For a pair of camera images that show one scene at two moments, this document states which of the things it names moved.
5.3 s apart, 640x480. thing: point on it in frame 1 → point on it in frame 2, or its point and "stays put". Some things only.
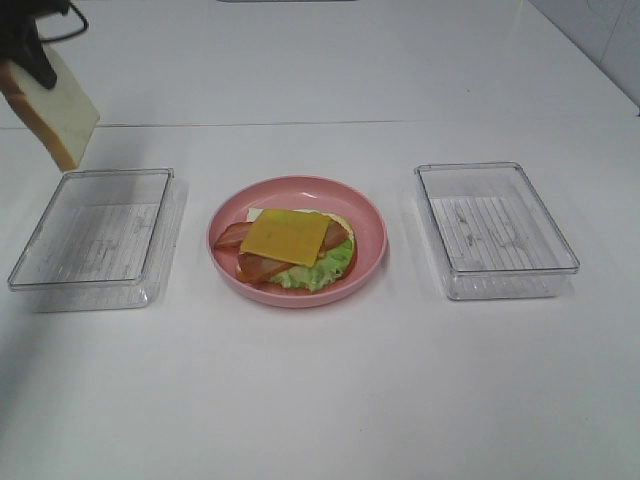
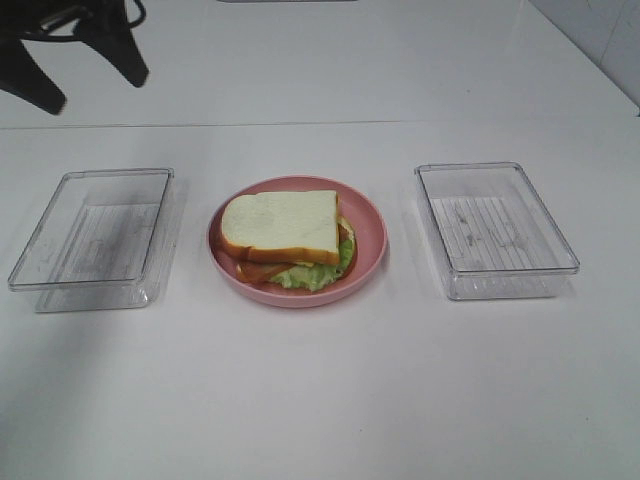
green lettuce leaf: [334, 261] stays put
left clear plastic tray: [108, 240] stays put
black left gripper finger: [25, 48] → [117, 43]
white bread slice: [63, 116] → [294, 226]
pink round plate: [307, 193] stays put
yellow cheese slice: [288, 235] → [342, 221]
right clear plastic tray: [494, 235] stays put
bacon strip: [253, 269] stays put
